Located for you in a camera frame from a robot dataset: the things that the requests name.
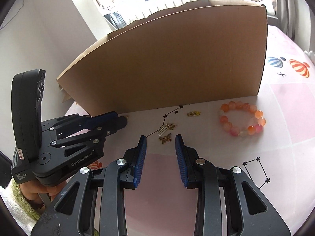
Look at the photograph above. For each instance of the white ladder charm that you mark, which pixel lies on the white ladder charm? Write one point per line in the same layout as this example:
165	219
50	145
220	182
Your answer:
163	129

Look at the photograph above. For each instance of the small gold pendant charm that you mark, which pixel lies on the small gold pendant charm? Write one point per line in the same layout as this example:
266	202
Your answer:
172	126

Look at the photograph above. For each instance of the grey curtain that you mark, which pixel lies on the grey curtain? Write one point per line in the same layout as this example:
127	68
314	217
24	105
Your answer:
288	5

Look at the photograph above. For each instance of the gold butterfly charm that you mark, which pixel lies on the gold butterfly charm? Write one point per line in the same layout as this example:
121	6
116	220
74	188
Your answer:
165	138

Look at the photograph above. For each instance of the metal balcony railing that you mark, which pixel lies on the metal balcony railing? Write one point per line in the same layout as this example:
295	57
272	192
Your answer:
157	9

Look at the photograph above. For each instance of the person's left hand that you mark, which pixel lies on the person's left hand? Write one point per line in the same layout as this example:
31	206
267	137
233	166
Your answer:
46	193

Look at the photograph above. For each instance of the brown cardboard box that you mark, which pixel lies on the brown cardboard box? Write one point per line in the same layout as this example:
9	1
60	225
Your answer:
172	66

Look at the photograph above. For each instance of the pink balloon print tablecloth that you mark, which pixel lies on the pink balloon print tablecloth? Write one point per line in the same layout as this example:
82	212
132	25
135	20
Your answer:
221	177

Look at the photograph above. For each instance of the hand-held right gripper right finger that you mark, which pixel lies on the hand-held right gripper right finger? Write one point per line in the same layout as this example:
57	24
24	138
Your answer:
181	159

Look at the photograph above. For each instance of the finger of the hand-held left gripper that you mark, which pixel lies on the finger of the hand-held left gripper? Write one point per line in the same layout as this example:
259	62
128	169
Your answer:
105	117
121	123

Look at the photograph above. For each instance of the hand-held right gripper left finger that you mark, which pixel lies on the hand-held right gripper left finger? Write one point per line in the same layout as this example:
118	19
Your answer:
140	159

